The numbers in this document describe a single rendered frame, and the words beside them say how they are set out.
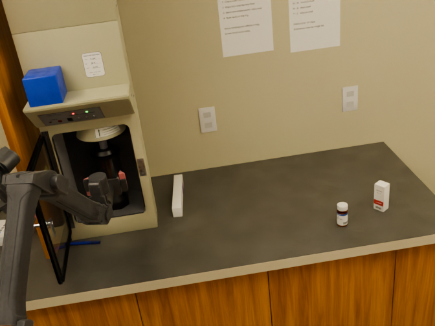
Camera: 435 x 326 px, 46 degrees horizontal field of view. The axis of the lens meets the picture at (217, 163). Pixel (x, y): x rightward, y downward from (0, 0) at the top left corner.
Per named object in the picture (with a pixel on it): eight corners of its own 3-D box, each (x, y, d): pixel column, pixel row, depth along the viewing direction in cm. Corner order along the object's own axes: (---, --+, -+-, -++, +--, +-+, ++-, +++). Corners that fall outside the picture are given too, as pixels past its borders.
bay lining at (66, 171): (82, 189, 210) (61, 108, 194) (145, 179, 212) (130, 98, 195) (75, 222, 189) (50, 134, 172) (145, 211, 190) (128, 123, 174)
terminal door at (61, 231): (71, 231, 188) (43, 132, 169) (61, 286, 161) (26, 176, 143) (69, 231, 188) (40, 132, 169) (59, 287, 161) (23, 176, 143)
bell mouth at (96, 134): (79, 125, 191) (76, 111, 189) (127, 118, 192) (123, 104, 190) (73, 145, 176) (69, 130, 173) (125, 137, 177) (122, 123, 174)
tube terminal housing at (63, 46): (79, 205, 214) (27, 17, 178) (156, 193, 216) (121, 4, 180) (71, 240, 192) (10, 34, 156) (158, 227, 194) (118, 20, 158)
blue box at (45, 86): (35, 96, 165) (28, 69, 160) (67, 92, 165) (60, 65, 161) (30, 108, 156) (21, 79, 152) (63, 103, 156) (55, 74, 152)
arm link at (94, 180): (81, 224, 162) (108, 223, 160) (72, 193, 156) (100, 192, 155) (94, 202, 172) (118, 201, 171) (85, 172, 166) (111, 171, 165)
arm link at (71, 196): (12, 193, 124) (55, 191, 122) (15, 170, 125) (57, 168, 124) (83, 226, 164) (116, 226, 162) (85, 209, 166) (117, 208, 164)
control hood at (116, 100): (37, 125, 170) (28, 96, 165) (135, 110, 172) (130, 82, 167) (30, 140, 160) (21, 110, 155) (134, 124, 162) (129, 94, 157)
